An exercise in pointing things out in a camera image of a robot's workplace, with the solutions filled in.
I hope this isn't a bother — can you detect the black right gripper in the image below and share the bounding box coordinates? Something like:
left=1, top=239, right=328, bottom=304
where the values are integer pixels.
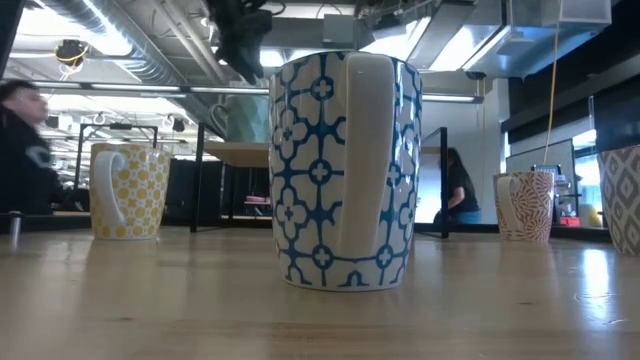
left=207, top=0, right=274, bottom=84

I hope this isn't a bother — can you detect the plain green mug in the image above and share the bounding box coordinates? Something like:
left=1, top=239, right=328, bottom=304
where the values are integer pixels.
left=208, top=93, right=272, bottom=145

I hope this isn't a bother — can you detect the white mug with yellow dots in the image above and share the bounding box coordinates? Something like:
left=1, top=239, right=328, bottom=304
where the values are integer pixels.
left=88, top=142, right=172, bottom=241

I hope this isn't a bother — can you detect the white mug red leaf pattern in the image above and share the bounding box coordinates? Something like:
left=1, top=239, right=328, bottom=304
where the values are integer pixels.
left=493, top=171, right=556, bottom=244

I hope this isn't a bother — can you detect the long ceiling light strip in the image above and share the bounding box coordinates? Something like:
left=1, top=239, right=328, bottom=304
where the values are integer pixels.
left=32, top=81, right=271, bottom=97

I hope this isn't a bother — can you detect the white mug blue floral pattern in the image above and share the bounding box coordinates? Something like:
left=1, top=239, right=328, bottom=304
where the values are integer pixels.
left=268, top=49, right=424, bottom=293

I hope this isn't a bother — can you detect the black background cabinet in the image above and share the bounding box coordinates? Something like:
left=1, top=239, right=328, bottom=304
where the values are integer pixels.
left=163, top=158, right=226, bottom=226

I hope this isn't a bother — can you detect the black round ceiling device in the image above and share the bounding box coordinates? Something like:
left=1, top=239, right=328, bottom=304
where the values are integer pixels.
left=53, top=38, right=90, bottom=67

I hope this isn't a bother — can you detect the short ceiling light strip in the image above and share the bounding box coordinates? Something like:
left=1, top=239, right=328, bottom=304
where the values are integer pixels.
left=421, top=92, right=485, bottom=105

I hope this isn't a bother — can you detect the person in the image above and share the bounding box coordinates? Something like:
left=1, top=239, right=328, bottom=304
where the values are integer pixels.
left=432, top=147, right=482, bottom=225
left=0, top=78, right=69, bottom=217

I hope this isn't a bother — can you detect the grey partition panel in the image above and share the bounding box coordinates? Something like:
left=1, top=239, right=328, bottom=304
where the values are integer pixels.
left=504, top=138, right=577, bottom=176

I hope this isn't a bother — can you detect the yellow round object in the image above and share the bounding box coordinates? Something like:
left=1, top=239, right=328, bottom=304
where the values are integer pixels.
left=585, top=205, right=605, bottom=229

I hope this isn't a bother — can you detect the white mug grey diamond pattern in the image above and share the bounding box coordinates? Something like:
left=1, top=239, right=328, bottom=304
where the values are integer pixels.
left=596, top=144, right=640, bottom=257

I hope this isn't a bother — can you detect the silver spiral ventilation duct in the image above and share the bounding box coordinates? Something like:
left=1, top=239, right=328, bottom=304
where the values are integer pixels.
left=37, top=0, right=224, bottom=126

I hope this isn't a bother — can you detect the black shelf support post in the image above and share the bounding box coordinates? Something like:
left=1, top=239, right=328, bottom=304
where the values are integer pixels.
left=189, top=121, right=224, bottom=234

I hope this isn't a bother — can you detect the large rectangular metal duct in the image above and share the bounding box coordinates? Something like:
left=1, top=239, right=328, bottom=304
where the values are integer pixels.
left=359, top=0, right=614, bottom=80

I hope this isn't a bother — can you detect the small grey metal post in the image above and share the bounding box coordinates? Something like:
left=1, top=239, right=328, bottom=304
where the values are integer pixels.
left=7, top=209, right=24, bottom=251

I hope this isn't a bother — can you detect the yellow hanging cable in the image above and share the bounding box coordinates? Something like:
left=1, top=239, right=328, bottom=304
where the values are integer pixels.
left=542, top=0, right=562, bottom=166

